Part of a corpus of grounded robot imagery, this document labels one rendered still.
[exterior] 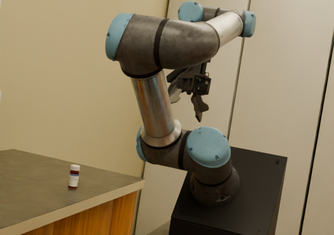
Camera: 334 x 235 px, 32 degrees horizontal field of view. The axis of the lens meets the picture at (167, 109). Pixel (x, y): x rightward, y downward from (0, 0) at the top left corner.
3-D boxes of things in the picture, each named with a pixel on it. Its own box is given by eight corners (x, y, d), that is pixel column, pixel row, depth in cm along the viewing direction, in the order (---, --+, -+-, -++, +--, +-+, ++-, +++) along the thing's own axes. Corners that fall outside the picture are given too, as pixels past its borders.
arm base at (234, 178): (247, 172, 177) (245, 154, 170) (227, 213, 170) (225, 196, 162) (203, 157, 183) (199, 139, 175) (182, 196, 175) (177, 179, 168)
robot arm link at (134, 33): (185, 179, 167) (155, 42, 126) (138, 168, 172) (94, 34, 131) (198, 146, 174) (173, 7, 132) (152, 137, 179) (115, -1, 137)
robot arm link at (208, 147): (225, 189, 163) (221, 163, 153) (181, 179, 168) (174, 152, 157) (237, 154, 170) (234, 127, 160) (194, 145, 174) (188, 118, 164)
